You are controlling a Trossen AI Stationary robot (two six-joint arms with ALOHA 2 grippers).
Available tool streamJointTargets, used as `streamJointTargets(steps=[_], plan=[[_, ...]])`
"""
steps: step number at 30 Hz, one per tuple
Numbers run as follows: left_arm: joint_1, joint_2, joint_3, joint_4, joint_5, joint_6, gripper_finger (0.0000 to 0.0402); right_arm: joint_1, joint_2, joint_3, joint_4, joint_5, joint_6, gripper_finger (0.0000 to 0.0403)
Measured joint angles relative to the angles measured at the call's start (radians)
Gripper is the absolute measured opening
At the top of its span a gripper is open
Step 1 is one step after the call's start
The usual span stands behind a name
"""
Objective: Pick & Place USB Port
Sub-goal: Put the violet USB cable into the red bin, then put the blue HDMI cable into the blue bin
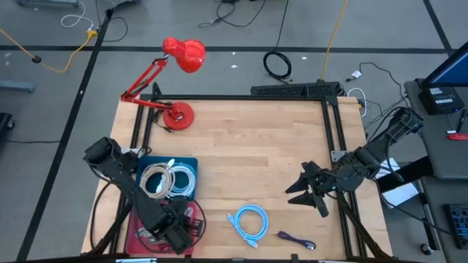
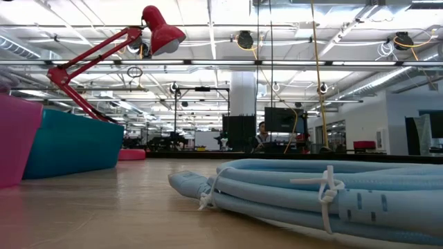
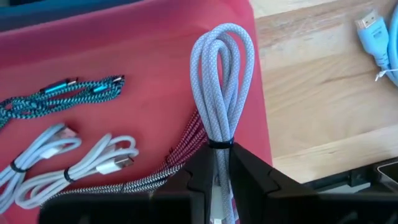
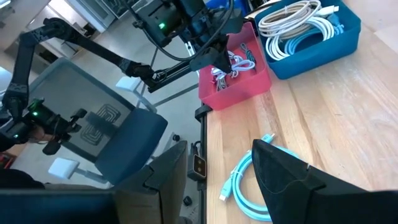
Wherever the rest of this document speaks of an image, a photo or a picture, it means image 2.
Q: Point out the black screen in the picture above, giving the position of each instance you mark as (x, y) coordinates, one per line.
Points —
(282, 119)

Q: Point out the person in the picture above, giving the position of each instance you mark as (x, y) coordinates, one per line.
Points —
(262, 140)

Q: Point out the small white object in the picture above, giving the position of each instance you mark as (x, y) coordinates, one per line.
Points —
(224, 141)

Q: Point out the teal plastic bin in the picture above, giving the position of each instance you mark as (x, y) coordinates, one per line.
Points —
(76, 145)

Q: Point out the red box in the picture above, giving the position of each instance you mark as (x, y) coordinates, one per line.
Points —
(364, 145)

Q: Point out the whiteboard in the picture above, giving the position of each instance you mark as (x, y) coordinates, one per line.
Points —
(207, 140)

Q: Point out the black cabinet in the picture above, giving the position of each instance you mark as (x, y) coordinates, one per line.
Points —
(239, 135)

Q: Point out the pink plastic bin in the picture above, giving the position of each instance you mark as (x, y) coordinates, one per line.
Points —
(17, 138)

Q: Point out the black frame rig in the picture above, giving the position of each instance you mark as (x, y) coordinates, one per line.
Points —
(202, 89)

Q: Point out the red desk lamp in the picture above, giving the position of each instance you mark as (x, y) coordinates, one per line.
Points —
(162, 34)

